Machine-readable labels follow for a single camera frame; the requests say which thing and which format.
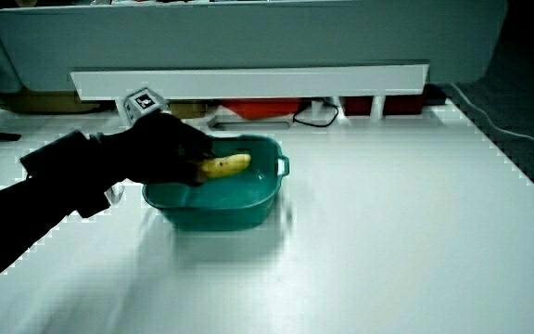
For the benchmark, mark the person's right hand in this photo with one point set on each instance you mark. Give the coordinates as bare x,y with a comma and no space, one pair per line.
156,148

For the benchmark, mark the yellow banana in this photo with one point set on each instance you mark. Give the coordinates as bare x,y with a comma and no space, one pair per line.
230,165

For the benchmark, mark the green plastic basin plate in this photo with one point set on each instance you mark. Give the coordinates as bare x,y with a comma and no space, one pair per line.
230,204

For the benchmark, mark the white desk shelf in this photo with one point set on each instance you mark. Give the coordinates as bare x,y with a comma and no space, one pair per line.
248,83

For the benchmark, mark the large grey divider panel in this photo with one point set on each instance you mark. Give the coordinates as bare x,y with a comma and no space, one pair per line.
248,32

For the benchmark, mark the dark red box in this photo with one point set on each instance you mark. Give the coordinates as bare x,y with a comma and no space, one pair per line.
401,105

